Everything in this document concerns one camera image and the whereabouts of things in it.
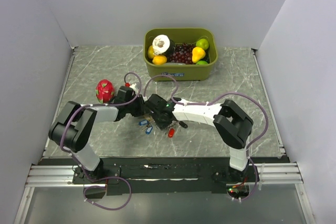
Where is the black key tag on disc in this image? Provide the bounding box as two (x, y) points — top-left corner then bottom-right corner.
(179, 121), (188, 129)

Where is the green fruit front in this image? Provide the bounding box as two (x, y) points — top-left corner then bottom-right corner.
(196, 60), (208, 65)

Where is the yellow pear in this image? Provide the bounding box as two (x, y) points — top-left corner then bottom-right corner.
(192, 47), (206, 63)

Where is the white black tape roll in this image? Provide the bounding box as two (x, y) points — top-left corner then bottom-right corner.
(152, 35), (175, 56)

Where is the blue key tag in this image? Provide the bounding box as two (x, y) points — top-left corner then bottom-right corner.
(139, 120), (149, 126)
(145, 126), (153, 135)

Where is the yellow key tag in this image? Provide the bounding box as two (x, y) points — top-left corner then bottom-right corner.
(144, 114), (151, 120)

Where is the round metal key organizer disc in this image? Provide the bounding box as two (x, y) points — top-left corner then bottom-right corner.
(148, 113), (178, 130)

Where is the aluminium rail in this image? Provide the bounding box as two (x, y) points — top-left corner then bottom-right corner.
(25, 163), (303, 187)

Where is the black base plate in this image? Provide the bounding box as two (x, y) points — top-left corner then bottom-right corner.
(72, 157), (291, 196)

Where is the orange fruit front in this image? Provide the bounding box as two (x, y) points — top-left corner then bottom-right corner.
(152, 55), (167, 65)

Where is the green lime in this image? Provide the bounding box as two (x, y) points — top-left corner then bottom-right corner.
(195, 38), (209, 51)

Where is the dark red grapes bunch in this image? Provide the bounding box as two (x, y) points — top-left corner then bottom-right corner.
(167, 43), (195, 65)

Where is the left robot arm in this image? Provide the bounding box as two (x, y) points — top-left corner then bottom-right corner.
(48, 86), (145, 183)

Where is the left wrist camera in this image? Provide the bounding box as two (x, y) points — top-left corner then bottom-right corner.
(125, 82), (140, 93)

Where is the red dragon fruit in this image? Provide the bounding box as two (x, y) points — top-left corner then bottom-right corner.
(96, 79), (115, 103)

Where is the olive green plastic bin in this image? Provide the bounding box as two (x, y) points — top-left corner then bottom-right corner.
(143, 27), (218, 81)

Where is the yellow lemon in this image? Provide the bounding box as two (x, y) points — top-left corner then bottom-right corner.
(147, 45), (156, 60)

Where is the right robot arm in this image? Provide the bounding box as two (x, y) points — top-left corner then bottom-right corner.
(144, 94), (254, 181)

